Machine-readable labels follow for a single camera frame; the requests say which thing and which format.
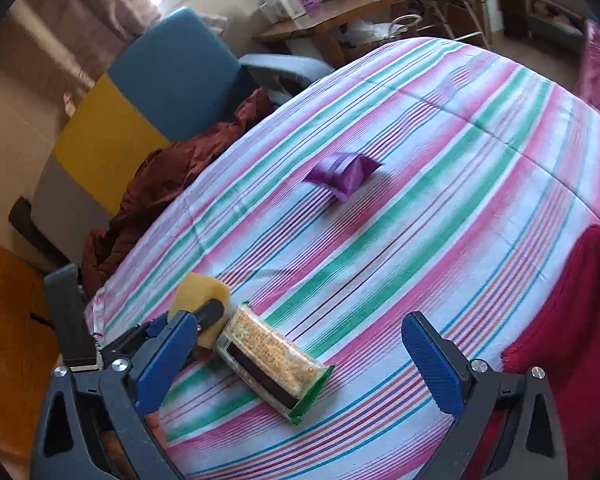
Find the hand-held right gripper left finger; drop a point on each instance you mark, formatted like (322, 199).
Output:
(162, 365)

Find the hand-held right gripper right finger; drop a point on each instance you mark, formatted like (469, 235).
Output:
(440, 365)

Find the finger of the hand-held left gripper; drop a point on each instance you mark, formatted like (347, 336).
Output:
(140, 335)
(211, 315)

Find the yellow sponge piece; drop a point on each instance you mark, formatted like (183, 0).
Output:
(200, 292)

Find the green puffed snack packet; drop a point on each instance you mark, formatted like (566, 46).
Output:
(270, 360)

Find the purple snack packet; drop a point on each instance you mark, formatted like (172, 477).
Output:
(340, 175)

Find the wooden cabinet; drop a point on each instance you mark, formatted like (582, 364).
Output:
(10, 335)

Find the black roll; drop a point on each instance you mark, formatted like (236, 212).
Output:
(22, 222)

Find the red knit sweater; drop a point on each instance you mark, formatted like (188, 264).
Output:
(580, 335)

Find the dark red jacket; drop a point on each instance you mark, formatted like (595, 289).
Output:
(180, 170)

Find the striped tablecloth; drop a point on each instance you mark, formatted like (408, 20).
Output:
(430, 210)

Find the grey yellow blue chair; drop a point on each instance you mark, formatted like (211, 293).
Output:
(180, 70)

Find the beige curtain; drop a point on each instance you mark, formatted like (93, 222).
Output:
(55, 20)

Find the wicker basket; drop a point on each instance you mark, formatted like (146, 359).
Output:
(375, 42)

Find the wooden side desk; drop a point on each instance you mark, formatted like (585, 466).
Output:
(340, 10)

